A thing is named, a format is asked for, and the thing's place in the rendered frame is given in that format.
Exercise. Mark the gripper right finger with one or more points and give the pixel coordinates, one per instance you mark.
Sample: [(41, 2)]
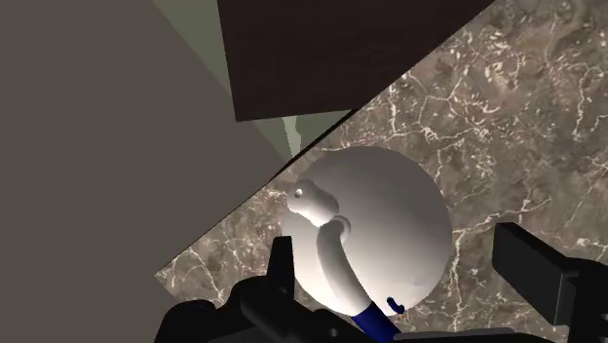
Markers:
[(536, 268)]

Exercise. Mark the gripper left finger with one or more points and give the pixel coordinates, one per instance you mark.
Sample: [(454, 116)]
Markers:
[(266, 308)]

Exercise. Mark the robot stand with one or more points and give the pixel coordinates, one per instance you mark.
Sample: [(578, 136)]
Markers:
[(323, 52)]

